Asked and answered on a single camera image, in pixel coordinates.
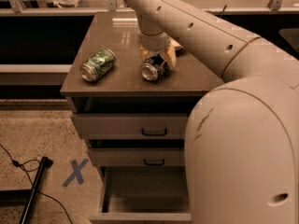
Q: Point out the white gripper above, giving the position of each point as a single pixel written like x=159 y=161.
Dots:
x=154 y=43

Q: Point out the blue pepsi can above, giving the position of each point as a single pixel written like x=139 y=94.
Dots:
x=154 y=68

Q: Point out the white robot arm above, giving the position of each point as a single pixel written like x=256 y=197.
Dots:
x=241 y=140

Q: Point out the green soda can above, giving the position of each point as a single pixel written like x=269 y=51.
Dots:
x=98 y=65

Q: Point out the grey drawer cabinet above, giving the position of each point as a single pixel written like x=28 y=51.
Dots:
x=117 y=31

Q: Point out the grey top drawer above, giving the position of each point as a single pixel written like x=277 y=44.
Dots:
x=122 y=118

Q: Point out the grey middle drawer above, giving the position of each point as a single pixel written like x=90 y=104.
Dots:
x=165 y=152

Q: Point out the grey open bottom drawer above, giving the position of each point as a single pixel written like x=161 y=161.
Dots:
x=143 y=195

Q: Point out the white bowl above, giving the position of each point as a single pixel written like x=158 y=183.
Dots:
x=176 y=44

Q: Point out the blue tape cross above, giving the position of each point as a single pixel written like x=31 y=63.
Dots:
x=76 y=173

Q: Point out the black stand leg left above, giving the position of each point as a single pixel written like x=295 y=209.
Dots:
x=29 y=206

